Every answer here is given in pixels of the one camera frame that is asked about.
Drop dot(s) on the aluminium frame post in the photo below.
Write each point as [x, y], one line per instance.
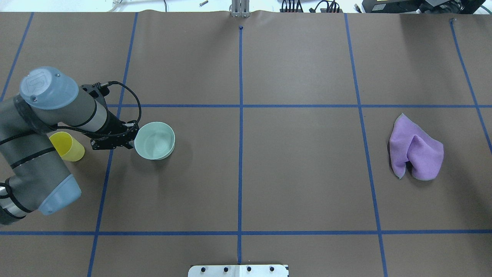
[240, 8]

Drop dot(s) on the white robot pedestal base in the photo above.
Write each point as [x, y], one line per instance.
[262, 270]

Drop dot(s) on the purple cloth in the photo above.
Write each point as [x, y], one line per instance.
[410, 145]

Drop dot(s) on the mint green bowl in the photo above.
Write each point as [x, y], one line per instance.
[155, 141]

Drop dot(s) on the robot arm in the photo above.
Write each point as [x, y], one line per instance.
[50, 100]

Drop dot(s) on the yellow plastic cup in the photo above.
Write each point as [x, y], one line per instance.
[68, 148]

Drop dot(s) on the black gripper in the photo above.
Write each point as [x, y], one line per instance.
[113, 125]

